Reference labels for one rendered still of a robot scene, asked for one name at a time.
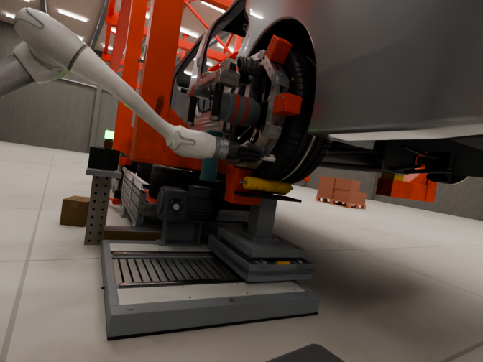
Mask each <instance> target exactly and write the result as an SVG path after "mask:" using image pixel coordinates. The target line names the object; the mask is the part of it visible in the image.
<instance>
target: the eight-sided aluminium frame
mask: <svg viewBox="0 0 483 362"><path fill-rule="evenodd" d="M265 52H266V50H260V51H259V52H258V53H256V54H254V55H253V56H251V58H252V59H253V60H257V61H258V63H261V64H260V65H261V66H262V67H263V66H264V68H265V70H266V71H267V74H268V76H269V78H270V80H271V84H272V85H271V91H270V99H269V104H268V109H267V118H266V123H265V127H264V130H263V132H262V133H261V134H260V136H259V138H258V140H257V141H256V142H255V144H256V145H257V146H259V147H262V148H263V150H264V152H266V153H268V152H269V150H270V149H271V148H272V146H273V145H274V143H275V142H276V141H277V139H279V137H280V135H281V131H282V123H283V117H284V116H282V115H280V114H276V113H273V112H272V110H273V106H274V100H275V96H278V95H281V94H283V93H287V92H288V88H289V80H288V76H286V74H285V72H284V70H283V69H282V66H281V64H280V63H277V62H273V61H271V60H269V58H268V57H267V56H266V55H265ZM243 87H244V86H242V85H241V83H239V87H237V88H236V90H235V88H229V89H228V91H227V92H231V93H233V92H234V90H235V92H234V93H236V94H239V95H240V93H241V91H242V89H243ZM232 128H233V124H231V123H228V124H227V129H226V122H224V121H221V127H220V130H219V131H220V132H222V133H223V134H224V135H223V137H222V138H225V139H228V141H234V140H233V138H232ZM224 161H225V162H226V164H227V165H229V164H230V165H234V166H239V167H246V168H251V169H256V168H258V166H260V163H261V162H262V161H261V160H260V161H258V162H257V163H256V164H235V161H234V160H230V159H225V160H224Z"/></svg>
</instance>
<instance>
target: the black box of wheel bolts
mask: <svg viewBox="0 0 483 362"><path fill-rule="evenodd" d="M120 152H121V151H118V150H115V149H114V148H112V149H111V153H110V159H109V169H108V170H110V171H115V170H117V169H118V165H119V155H120ZM103 158H104V146H102V147H100V146H99V145H98V146H97V147H90V152H89V158H88V168H94V169H100V170H101V169H102V164H103Z"/></svg>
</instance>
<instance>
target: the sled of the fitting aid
mask: <svg viewBox="0 0 483 362"><path fill-rule="evenodd" d="M207 247H208V248H209V249H210V250H212V252H214V253H215V255H217V256H218V257H219V258H220V259H221V260H222V261H224V262H225V263H226V264H227V265H228V266H230V267H231V268H232V269H233V270H234V271H235V272H236V273H237V274H238V275H239V276H240V277H241V278H243V279H244V280H245V281H246V282H271V281H285V280H299V279H312V276H313V268H314V264H313V263H311V262H310V261H308V260H306V259H304V258H250V257H248V256H247V255H246V254H244V253H243V252H242V251H240V250H238V248H236V247H235V246H233V245H232V244H230V243H229V242H228V241H226V240H225V239H223V238H222V237H220V236H219V235H218V234H209V236H208V245H207Z"/></svg>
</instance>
